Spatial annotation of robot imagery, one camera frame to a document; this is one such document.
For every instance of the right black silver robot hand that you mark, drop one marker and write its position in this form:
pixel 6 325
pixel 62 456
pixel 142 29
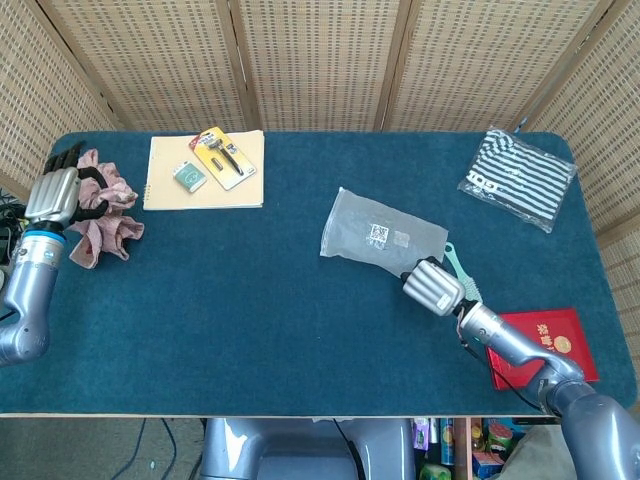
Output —
pixel 432 287

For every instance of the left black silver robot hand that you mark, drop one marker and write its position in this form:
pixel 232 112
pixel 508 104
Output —
pixel 50 195

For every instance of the pink cloth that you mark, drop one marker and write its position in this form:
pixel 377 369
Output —
pixel 110 235

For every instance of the clear plastic zip bag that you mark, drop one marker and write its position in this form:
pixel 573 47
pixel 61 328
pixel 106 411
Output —
pixel 360 225

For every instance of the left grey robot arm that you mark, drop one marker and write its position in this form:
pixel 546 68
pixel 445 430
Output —
pixel 30 300

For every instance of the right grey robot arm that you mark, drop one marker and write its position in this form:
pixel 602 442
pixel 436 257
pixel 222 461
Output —
pixel 525 350

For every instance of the striped packaged garment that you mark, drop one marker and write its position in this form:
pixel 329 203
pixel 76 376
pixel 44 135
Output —
pixel 520 175

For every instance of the mint green hairbrush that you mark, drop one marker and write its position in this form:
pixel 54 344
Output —
pixel 472 290

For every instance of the beige spiral notebook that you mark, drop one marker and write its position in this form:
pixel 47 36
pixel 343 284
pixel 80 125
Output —
pixel 165 185

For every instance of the small green white box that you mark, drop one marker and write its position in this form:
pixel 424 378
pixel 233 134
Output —
pixel 189 176

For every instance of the red certificate book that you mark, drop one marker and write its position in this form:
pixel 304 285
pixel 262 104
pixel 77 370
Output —
pixel 575 320

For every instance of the shelf with colourful packages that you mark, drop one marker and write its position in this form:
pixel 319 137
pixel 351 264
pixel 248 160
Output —
pixel 440 445

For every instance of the yellow razor blister pack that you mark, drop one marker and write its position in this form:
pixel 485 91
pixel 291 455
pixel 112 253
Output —
pixel 222 162

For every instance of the blue felt table cover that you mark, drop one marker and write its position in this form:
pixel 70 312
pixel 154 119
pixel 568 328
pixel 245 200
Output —
pixel 250 325

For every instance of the grey robot torso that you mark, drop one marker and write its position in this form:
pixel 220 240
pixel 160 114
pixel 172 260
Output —
pixel 300 450

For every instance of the woven wooden folding screen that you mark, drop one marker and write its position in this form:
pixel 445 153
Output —
pixel 320 60

